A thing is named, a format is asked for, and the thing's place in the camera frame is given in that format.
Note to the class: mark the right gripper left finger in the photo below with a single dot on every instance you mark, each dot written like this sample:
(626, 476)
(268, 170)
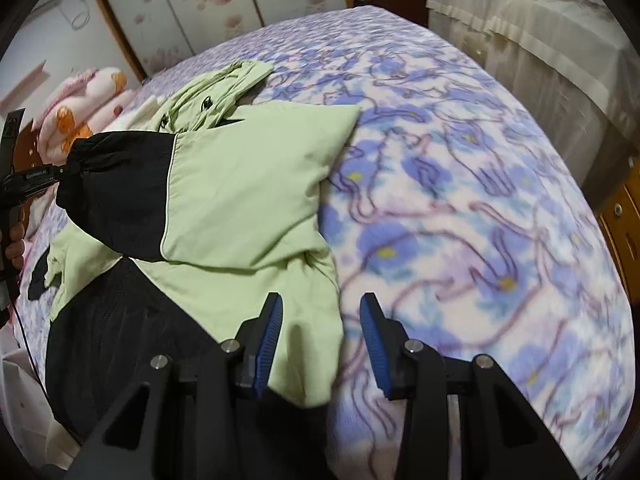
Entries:
(259, 340)

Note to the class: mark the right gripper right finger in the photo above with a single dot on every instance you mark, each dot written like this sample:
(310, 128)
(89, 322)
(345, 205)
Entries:
(385, 339)

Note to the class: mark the green and black jacket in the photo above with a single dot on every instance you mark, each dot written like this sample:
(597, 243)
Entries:
(177, 232)

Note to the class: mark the left hand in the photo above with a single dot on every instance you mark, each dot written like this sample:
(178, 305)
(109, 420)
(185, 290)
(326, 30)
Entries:
(16, 248)

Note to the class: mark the white folded garment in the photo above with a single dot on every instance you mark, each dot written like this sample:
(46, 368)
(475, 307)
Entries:
(138, 118)

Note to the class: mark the blue floral fleece blanket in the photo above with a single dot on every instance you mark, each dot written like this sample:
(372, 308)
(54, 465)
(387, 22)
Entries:
(453, 206)

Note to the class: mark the wooden drawer cabinet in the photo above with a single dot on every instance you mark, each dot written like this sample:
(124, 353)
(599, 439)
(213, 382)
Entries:
(620, 224)

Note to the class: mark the beige cloth covered furniture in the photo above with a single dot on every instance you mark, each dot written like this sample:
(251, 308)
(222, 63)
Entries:
(572, 66)

